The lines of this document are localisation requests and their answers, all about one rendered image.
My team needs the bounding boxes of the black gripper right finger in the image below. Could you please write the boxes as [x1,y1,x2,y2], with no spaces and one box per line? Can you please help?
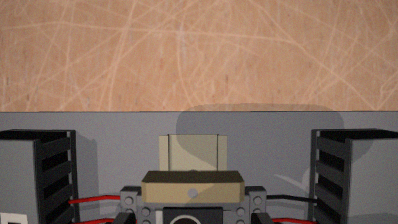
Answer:
[250,212,282,224]

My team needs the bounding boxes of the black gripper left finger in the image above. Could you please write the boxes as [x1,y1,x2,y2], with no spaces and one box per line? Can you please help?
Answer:
[104,213,136,224]

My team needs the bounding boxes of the grey relay panel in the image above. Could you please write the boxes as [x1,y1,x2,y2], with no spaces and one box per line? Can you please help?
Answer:
[0,111,398,224]

